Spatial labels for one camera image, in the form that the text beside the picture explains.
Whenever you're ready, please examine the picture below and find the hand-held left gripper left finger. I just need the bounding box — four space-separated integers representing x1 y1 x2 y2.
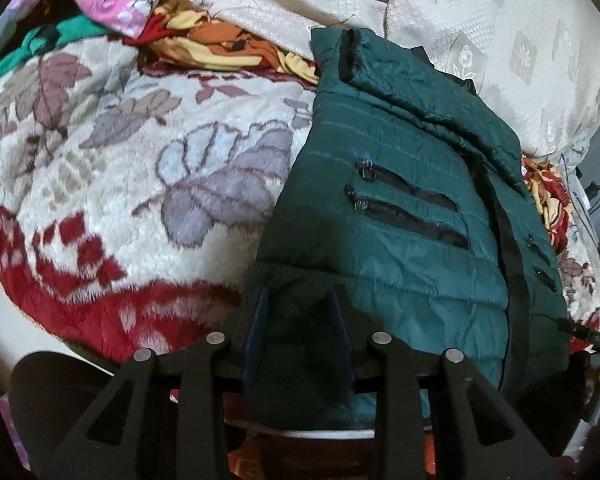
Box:
45 286 272 480

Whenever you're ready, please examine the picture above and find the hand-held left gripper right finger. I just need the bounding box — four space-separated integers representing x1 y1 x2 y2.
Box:
326 284 566 480

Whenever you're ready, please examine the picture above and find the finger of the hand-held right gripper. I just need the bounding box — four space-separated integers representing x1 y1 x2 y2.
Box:
555 316 600 357

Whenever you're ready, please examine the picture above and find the green quilted puffer jacket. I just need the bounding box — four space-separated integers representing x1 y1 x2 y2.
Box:
244 26 572 432

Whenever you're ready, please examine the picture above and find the red and yellow cloth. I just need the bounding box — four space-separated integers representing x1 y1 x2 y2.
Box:
521 156 577 255

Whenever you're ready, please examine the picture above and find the leaf-patterned fleece blanket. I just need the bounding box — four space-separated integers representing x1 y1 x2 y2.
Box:
0 37 600 368

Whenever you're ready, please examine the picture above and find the white mattress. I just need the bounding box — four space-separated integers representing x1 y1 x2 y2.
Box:
0 267 122 397

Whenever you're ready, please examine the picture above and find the orange and yellow printed cloth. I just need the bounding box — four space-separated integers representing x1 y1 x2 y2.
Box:
144 4 322 87

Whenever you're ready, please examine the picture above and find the cream flower-patterned bedspread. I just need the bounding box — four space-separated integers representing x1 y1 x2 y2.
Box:
182 0 600 162

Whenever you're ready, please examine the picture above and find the bright green cloth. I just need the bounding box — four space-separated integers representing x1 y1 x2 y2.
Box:
0 15 117 82

